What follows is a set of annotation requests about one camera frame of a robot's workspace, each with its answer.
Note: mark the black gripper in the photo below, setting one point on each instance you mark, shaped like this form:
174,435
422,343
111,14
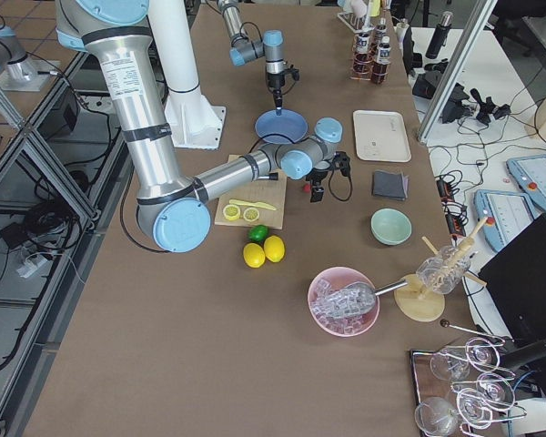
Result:
276,82
319,176

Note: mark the blue round plate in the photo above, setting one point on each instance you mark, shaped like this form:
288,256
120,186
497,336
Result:
285,127

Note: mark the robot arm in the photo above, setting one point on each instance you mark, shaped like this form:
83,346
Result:
146,57
270,46

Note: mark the lemon half lower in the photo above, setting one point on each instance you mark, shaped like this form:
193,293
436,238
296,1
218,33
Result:
251,214

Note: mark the lemon half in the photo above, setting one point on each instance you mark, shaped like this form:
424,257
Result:
231,212
251,214

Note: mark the green lime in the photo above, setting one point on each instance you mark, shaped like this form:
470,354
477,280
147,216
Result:
258,233

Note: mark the whole lemon upper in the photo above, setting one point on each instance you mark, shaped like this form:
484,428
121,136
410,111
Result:
274,248

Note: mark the whole lemon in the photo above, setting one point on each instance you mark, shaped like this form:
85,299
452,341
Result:
253,255
274,248

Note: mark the yellow plastic knife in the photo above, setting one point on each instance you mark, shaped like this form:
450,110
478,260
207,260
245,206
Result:
257,204

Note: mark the grey folded cloth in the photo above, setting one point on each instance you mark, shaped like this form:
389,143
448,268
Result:
390,185

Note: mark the lemon half upper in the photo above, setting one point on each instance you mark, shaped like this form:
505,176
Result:
231,212

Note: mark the pale green bowl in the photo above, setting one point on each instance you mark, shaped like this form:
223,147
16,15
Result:
390,226

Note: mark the cream rabbit tray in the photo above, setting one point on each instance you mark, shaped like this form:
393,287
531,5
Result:
381,136

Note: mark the dark drink bottle rear-right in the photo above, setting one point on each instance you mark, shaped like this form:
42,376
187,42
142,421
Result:
361,59

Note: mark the whole lemon lower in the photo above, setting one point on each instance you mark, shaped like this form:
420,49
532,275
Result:
253,255

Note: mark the pink bowl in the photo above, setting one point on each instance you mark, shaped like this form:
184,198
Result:
333,279

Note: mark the dark drink bottle front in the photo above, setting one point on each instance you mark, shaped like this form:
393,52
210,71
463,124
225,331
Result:
381,61

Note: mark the metal ice scoop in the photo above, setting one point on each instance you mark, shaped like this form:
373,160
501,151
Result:
362,298

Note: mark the dark drink bottle rear-left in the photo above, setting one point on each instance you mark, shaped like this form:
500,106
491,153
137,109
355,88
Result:
380,30

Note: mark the clear ice cubes pile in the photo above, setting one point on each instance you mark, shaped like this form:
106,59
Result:
331,305

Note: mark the wooden cup stand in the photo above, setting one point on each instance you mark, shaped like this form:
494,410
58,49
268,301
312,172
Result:
420,303

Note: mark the glass mug on stand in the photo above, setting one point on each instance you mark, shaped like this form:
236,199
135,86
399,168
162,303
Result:
439,274

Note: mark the black thermos bottle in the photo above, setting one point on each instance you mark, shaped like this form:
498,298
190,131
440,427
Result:
439,36

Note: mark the blue teach pendant near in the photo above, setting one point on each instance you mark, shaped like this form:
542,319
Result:
508,213

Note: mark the blue teach pendant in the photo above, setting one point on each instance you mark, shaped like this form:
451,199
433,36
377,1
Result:
508,213
530,174

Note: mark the blue teach pendant far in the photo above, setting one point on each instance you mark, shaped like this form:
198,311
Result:
530,174

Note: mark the black monitor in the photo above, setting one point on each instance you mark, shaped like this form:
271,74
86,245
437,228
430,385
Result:
516,281

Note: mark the wine glass rack tray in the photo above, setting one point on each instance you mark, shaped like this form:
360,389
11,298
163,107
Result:
461,390

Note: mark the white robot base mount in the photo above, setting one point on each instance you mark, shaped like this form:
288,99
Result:
194,122

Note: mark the copper wire bottle rack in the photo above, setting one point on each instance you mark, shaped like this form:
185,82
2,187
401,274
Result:
372,52

